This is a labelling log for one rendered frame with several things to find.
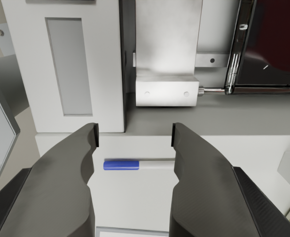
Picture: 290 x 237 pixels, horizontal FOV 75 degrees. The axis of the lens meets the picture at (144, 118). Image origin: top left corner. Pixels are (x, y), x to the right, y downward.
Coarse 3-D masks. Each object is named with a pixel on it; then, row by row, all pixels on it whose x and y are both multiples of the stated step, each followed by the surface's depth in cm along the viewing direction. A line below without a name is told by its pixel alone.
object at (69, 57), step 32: (32, 0) 15; (64, 0) 15; (96, 0) 15; (32, 32) 16; (64, 32) 16; (96, 32) 16; (32, 64) 17; (64, 64) 18; (96, 64) 17; (32, 96) 18; (64, 96) 19; (96, 96) 19; (64, 128) 20
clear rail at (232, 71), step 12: (240, 0) 21; (252, 0) 20; (240, 12) 21; (240, 24) 21; (240, 36) 22; (240, 48) 22; (228, 60) 24; (240, 60) 23; (228, 72) 24; (228, 84) 24
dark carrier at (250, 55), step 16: (256, 0) 21; (272, 0) 21; (288, 0) 21; (256, 16) 21; (272, 16) 21; (288, 16) 21; (256, 32) 22; (272, 32) 22; (288, 32) 22; (256, 48) 23; (272, 48) 23; (288, 48) 23; (240, 64) 24; (256, 64) 24; (272, 64) 24; (288, 64) 24; (240, 80) 24; (256, 80) 24; (272, 80) 25; (288, 80) 25
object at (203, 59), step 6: (198, 54) 28; (204, 54) 28; (210, 54) 28; (216, 54) 28; (222, 54) 28; (228, 54) 28; (198, 60) 28; (204, 60) 28; (210, 60) 28; (216, 60) 28; (222, 60) 28; (198, 66) 28; (204, 66) 28; (210, 66) 29; (216, 66) 29; (222, 66) 29
